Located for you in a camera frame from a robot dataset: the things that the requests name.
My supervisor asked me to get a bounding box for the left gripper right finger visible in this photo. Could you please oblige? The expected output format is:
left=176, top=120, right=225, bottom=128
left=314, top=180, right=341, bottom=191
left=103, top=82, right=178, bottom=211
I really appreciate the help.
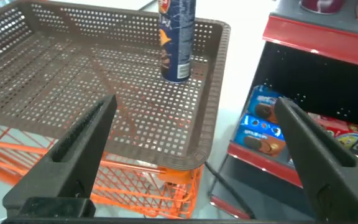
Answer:
left=273, top=97, right=358, bottom=223

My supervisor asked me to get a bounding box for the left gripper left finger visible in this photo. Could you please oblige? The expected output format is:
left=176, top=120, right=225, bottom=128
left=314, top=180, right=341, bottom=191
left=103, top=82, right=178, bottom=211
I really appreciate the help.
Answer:
left=2, top=94, right=118, bottom=218

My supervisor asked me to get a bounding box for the orange shopping cart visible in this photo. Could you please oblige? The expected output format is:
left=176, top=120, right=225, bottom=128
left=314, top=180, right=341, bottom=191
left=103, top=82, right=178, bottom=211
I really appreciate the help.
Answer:
left=0, top=121, right=204, bottom=220

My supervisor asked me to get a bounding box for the black and red shop shelf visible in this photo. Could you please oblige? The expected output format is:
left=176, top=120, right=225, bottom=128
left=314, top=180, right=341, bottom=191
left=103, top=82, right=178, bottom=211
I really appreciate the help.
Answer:
left=209, top=0, right=358, bottom=220

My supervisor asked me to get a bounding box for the red snack pack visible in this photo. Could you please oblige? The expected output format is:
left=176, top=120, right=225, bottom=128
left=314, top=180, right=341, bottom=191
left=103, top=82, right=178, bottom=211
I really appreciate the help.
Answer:
left=308, top=112, right=358, bottom=149

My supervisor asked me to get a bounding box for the blue cookie pack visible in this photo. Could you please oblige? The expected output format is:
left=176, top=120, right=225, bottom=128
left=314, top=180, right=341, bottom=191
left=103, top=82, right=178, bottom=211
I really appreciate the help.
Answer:
left=234, top=113, right=288, bottom=158
left=247, top=85, right=287, bottom=124

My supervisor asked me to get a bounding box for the brown perforated plastic basket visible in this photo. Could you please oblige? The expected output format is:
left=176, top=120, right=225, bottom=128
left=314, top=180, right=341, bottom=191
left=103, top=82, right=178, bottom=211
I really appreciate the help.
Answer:
left=0, top=0, right=231, bottom=171

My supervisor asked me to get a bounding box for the dark red can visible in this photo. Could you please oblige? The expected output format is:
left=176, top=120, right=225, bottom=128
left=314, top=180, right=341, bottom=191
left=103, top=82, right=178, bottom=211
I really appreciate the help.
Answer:
left=299, top=0, right=346, bottom=14

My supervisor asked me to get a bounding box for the blue snack can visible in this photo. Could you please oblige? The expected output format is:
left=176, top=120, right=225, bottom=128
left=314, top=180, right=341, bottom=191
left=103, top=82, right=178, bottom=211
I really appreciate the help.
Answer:
left=158, top=0, right=197, bottom=84

